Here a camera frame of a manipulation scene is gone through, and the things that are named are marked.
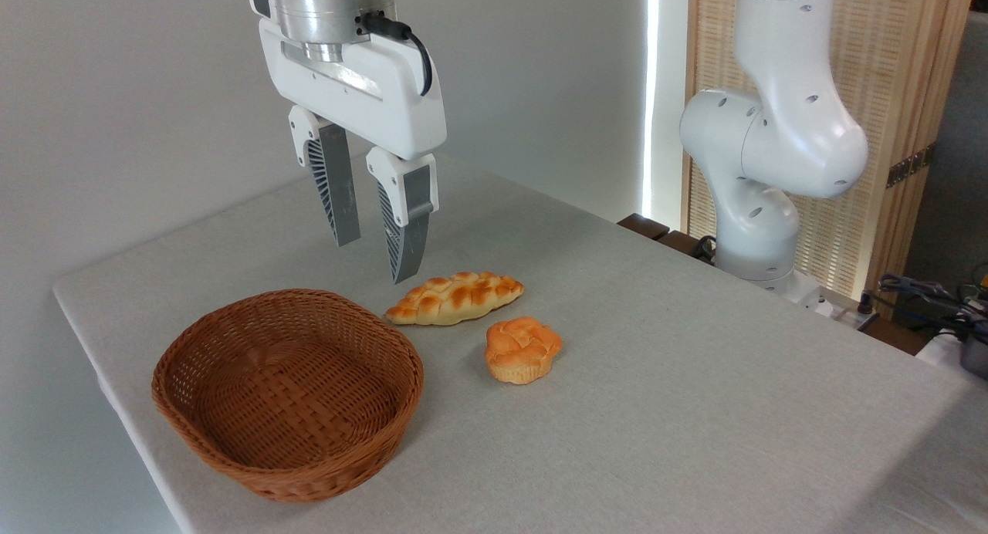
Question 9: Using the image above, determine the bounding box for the round orange bread bun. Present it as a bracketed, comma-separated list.
[485, 316, 563, 386]

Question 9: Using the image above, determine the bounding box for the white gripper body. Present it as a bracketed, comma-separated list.
[248, 0, 448, 161]

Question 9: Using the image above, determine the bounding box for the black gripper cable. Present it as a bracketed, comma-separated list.
[357, 11, 435, 97]

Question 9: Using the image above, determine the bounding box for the dark metal screen hinge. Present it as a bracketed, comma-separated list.
[886, 142, 938, 189]

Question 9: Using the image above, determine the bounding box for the brown wicker basket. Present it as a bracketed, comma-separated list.
[151, 289, 425, 504]

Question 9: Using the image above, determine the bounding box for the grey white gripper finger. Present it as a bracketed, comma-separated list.
[288, 106, 363, 248]
[365, 147, 440, 285]

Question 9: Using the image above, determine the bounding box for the long braided bread loaf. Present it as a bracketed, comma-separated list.
[385, 271, 525, 326]

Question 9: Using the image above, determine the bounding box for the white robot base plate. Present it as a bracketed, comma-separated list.
[787, 281, 881, 331]

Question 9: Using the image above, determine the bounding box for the dark brown wooden furniture edge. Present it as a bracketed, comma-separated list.
[617, 213, 717, 266]

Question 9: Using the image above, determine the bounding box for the bundle of dark cables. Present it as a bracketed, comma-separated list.
[858, 273, 988, 342]

